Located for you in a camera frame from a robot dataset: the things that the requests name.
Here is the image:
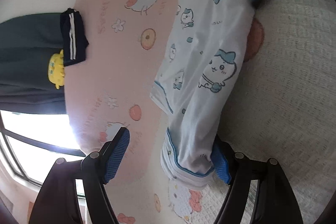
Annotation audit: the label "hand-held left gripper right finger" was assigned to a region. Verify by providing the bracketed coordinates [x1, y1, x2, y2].
[211, 135, 302, 224]

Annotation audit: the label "light blue printed pajama pants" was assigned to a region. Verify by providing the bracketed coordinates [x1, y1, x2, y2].
[150, 0, 256, 191]

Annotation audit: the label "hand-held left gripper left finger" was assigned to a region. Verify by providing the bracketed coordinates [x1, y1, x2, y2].
[28, 127, 130, 224]

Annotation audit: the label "navy white-striped garment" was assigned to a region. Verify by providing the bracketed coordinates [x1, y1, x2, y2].
[60, 8, 89, 67]

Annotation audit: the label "yellow plush toy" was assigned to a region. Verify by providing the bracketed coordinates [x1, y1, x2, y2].
[47, 49, 66, 89]

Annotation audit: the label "dark grey cloth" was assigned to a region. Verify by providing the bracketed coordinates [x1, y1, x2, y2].
[0, 13, 67, 114]

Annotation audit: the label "window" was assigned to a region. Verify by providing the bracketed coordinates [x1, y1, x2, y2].
[0, 110, 87, 198]

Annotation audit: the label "pink white cat print blanket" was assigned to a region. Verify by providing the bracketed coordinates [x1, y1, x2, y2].
[64, 0, 336, 224]

